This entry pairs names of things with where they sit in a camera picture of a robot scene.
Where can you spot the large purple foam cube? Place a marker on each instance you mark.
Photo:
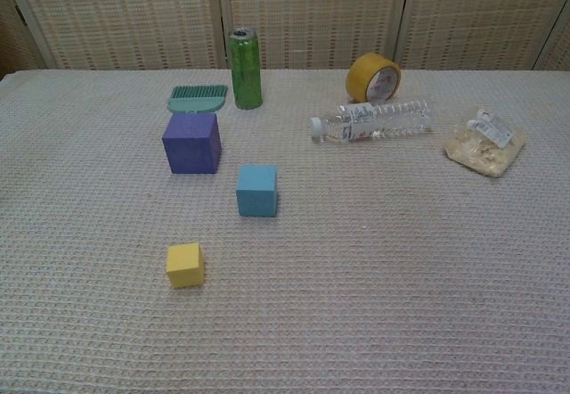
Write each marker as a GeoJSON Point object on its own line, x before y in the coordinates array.
{"type": "Point", "coordinates": [191, 149]}

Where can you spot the teal hand brush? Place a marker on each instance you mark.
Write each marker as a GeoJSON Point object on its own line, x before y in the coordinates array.
{"type": "Point", "coordinates": [196, 102]}

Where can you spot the beige woven folding screen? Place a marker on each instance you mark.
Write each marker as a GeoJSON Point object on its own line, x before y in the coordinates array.
{"type": "Point", "coordinates": [311, 10]}

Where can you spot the green drink can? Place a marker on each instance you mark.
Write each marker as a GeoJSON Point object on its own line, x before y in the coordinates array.
{"type": "Point", "coordinates": [245, 73]}

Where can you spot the white waffle-weave tablecloth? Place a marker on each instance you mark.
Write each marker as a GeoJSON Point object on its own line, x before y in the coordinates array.
{"type": "Point", "coordinates": [356, 278]}

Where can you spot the clear bag of snacks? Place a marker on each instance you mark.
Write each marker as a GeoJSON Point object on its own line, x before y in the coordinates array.
{"type": "Point", "coordinates": [483, 149]}

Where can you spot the medium blue foam cube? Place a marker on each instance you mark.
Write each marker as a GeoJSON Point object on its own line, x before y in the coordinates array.
{"type": "Point", "coordinates": [256, 193]}

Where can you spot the clear plastic water bottle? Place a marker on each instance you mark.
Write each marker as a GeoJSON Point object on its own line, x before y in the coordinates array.
{"type": "Point", "coordinates": [374, 121]}

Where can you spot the small yellow foam cube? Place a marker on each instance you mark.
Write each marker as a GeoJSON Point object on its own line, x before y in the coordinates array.
{"type": "Point", "coordinates": [184, 265]}

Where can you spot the yellow packing tape roll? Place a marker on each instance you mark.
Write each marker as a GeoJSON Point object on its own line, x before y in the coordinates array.
{"type": "Point", "coordinates": [360, 77]}

